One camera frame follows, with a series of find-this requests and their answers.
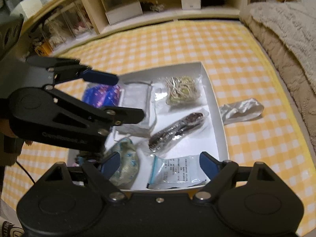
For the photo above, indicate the zip bag with label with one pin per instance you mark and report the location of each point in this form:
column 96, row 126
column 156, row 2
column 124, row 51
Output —
column 182, row 172

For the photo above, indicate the white open box on shelf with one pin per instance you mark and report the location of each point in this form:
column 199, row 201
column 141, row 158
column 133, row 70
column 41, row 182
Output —
column 117, row 11

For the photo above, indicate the white face mask pack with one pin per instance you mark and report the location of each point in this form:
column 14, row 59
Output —
column 137, row 108

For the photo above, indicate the purple tissue pack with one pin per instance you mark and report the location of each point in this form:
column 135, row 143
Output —
column 99, row 95

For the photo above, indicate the wooden headboard shelf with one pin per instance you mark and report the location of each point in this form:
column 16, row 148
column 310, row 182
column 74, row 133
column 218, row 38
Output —
column 34, row 31

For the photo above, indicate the yellow checkered bed sheet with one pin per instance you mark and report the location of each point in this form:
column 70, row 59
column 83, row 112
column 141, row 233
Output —
column 239, row 70

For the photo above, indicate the white long box on shelf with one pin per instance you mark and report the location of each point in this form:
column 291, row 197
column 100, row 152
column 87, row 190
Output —
column 27, row 8

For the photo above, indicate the orange halloween box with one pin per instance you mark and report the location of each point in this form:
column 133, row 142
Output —
column 43, row 49

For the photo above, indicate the white tissue box on shelf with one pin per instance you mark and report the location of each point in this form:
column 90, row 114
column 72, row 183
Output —
column 191, row 4

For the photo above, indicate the crumpled clear plastic wrapper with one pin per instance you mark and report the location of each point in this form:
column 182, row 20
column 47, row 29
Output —
column 241, row 111

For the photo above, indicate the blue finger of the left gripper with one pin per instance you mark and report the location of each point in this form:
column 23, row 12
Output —
column 66, row 70
column 93, row 122

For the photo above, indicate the dark item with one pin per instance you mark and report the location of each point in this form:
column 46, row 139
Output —
column 167, row 138

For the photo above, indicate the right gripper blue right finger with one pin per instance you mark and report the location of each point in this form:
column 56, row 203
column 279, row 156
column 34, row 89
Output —
column 221, row 175

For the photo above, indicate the doll in clear case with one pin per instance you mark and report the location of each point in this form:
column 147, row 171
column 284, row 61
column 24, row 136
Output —
column 59, row 28
column 81, row 21

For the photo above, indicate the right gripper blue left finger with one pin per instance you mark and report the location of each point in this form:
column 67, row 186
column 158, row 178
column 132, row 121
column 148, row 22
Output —
column 98, row 175

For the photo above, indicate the white shallow cardboard box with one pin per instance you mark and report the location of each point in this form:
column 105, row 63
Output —
column 210, row 139

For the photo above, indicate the bag of rubber bands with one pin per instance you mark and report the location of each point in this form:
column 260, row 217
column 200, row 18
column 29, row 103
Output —
column 178, row 90

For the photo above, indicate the beige fluffy blanket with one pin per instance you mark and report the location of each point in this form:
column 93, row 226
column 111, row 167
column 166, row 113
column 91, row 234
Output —
column 287, row 33

